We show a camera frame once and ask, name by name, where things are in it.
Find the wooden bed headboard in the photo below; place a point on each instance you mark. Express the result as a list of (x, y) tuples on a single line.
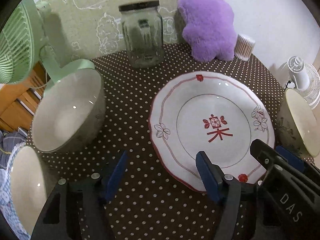
[(20, 101)]

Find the grey striped pillow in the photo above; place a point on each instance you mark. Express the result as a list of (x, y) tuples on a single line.
[(8, 140)]

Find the green desk fan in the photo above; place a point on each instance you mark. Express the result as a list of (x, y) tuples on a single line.
[(24, 43)]

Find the glass jar black lid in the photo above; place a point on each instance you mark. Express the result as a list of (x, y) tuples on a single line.
[(142, 28)]

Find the cotton swab container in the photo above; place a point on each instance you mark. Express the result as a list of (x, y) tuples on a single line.
[(244, 47)]

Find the blue checkered cat blanket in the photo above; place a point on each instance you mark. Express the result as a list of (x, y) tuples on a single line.
[(7, 207)]

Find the white plate red pattern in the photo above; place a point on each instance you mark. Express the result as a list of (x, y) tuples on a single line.
[(210, 112)]

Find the grey floral bowl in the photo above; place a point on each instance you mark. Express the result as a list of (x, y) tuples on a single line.
[(71, 114), (297, 126), (31, 182)]

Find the white floor fan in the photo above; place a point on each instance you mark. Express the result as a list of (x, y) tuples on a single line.
[(304, 79)]

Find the green patterned board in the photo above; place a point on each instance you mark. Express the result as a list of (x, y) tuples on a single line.
[(86, 29)]

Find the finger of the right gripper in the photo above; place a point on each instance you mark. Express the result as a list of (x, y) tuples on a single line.
[(265, 155), (299, 164)]

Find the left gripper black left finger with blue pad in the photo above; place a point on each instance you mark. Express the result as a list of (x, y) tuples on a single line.
[(59, 218)]

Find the purple plush toy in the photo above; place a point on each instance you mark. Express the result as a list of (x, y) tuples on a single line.
[(209, 29)]

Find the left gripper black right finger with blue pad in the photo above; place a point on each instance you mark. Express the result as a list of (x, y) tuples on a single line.
[(220, 187)]

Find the brown polka dot tablecloth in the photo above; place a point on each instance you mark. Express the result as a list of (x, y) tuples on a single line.
[(150, 203)]

